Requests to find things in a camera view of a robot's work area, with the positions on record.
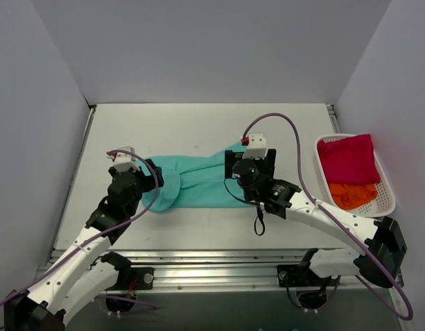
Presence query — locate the magenta t-shirt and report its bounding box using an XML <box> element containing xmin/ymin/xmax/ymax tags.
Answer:
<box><xmin>317</xmin><ymin>134</ymin><xmax>381</xmax><ymax>185</ymax></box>

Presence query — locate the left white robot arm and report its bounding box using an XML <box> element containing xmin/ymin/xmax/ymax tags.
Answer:
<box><xmin>3</xmin><ymin>150</ymin><xmax>164</xmax><ymax>330</ymax></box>

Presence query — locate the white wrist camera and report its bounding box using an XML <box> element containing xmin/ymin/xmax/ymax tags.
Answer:
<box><xmin>241</xmin><ymin>133</ymin><xmax>268</xmax><ymax>160</ymax></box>
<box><xmin>107</xmin><ymin>146</ymin><xmax>139</xmax><ymax>172</ymax></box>

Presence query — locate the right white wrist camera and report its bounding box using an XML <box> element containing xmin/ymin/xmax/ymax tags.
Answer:
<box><xmin>241</xmin><ymin>133</ymin><xmax>268</xmax><ymax>160</ymax></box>

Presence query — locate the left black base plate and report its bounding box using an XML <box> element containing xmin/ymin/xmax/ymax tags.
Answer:
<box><xmin>108</xmin><ymin>267</ymin><xmax>155</xmax><ymax>292</ymax></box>

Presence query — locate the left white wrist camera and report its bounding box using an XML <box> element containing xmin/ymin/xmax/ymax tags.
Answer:
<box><xmin>107</xmin><ymin>146</ymin><xmax>139</xmax><ymax>172</ymax></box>

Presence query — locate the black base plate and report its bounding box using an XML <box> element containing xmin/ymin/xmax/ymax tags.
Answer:
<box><xmin>108</xmin><ymin>267</ymin><xmax>155</xmax><ymax>292</ymax></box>
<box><xmin>277</xmin><ymin>264</ymin><xmax>324</xmax><ymax>288</ymax></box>

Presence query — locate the teal t-shirt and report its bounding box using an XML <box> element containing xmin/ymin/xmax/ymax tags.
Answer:
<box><xmin>141</xmin><ymin>143</ymin><xmax>248</xmax><ymax>212</ymax></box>

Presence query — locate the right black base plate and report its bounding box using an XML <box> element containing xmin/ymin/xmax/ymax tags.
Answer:
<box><xmin>277</xmin><ymin>264</ymin><xmax>324</xmax><ymax>288</ymax></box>

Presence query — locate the orange t-shirt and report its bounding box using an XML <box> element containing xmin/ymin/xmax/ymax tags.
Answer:
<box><xmin>328</xmin><ymin>183</ymin><xmax>378</xmax><ymax>210</ymax></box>

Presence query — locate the aluminium frame rail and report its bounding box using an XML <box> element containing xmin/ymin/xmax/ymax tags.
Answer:
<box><xmin>34</xmin><ymin>250</ymin><xmax>405</xmax><ymax>294</ymax></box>

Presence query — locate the black thin cable loop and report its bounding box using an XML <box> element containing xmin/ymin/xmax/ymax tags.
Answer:
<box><xmin>223</xmin><ymin>177</ymin><xmax>267</xmax><ymax>237</ymax></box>

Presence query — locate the white plastic basket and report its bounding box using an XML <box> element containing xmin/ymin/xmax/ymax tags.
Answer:
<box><xmin>314</xmin><ymin>134</ymin><xmax>396</xmax><ymax>218</ymax></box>

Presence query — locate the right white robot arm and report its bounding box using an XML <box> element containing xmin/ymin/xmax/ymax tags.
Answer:
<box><xmin>224</xmin><ymin>149</ymin><xmax>406</xmax><ymax>288</ymax></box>

